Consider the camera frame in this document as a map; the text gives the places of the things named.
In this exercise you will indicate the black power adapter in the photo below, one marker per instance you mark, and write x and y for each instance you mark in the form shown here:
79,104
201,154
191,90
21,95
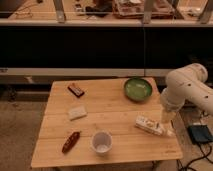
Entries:
200,134

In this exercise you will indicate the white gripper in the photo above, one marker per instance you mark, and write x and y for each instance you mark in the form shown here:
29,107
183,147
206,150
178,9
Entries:
167,116

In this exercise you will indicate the green bowl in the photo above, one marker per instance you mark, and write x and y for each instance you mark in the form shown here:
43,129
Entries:
137,89

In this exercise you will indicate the brown chocolate bar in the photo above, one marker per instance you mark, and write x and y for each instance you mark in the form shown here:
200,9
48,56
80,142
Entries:
75,90

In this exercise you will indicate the white sponge block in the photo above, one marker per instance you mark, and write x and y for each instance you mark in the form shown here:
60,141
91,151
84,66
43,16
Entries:
77,112

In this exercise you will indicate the wooden table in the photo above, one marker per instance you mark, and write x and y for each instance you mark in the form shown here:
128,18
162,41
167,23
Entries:
107,110

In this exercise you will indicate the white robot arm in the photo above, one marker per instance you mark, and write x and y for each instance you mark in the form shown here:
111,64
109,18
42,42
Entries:
186,83

